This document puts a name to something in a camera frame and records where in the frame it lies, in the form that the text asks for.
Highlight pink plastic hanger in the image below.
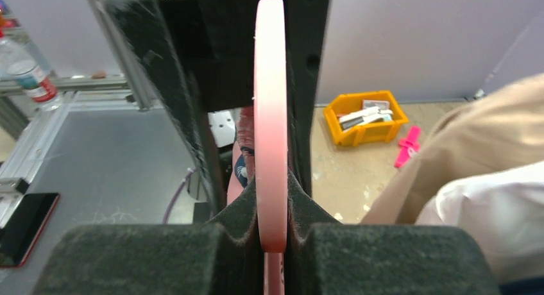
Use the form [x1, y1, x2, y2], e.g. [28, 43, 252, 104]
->
[253, 0, 289, 294]

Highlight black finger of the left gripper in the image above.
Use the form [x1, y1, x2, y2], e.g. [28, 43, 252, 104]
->
[105, 0, 226, 213]
[285, 0, 330, 187]

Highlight plastic water bottle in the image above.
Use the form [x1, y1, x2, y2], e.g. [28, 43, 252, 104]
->
[1, 30, 62, 111]

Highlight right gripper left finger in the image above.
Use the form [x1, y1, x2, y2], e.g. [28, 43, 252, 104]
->
[33, 183, 259, 294]

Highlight yellow plastic bin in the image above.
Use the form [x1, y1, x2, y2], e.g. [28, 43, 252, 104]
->
[323, 90, 409, 147]

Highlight beige shorts on hanger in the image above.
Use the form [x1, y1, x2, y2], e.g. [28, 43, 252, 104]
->
[361, 74, 543, 224]

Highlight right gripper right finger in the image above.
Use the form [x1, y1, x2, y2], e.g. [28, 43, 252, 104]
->
[285, 174, 500, 294]

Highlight pink plastic clip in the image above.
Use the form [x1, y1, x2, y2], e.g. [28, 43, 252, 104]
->
[394, 126, 421, 168]

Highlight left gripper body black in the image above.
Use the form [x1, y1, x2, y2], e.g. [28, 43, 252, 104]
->
[159, 0, 260, 112]

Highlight black smartphone red case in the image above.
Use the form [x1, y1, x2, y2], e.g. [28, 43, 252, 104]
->
[1, 192, 60, 268]

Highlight white shorts on hanger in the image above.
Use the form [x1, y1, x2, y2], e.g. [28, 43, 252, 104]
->
[416, 162, 543, 283]

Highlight pink shark print shorts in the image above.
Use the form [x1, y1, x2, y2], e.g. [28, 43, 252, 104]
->
[226, 107, 255, 205]

